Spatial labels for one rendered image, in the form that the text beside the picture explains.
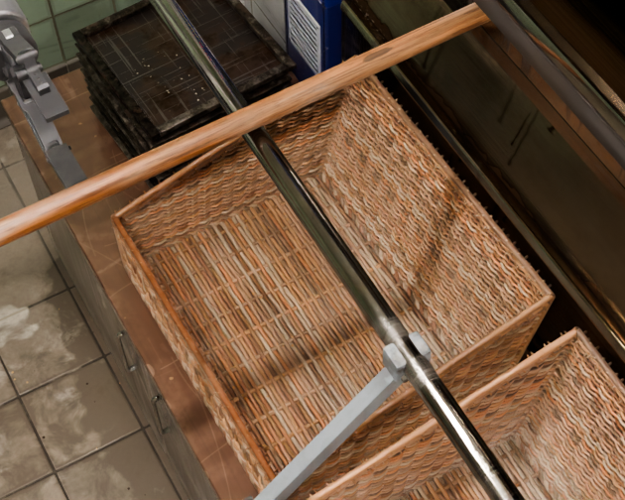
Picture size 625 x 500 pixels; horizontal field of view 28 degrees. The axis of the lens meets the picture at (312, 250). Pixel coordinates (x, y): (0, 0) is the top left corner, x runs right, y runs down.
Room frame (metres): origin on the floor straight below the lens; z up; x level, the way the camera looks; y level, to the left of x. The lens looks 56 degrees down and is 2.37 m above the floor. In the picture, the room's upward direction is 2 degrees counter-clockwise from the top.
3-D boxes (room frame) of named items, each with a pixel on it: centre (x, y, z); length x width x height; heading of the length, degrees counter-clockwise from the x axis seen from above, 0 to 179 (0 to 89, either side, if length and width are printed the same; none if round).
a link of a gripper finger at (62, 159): (0.99, 0.31, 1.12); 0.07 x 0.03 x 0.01; 29
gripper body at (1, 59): (1.10, 0.37, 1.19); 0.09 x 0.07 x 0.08; 29
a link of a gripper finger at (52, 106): (0.98, 0.31, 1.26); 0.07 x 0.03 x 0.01; 29
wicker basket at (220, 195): (1.06, -0.01, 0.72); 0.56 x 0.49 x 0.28; 29
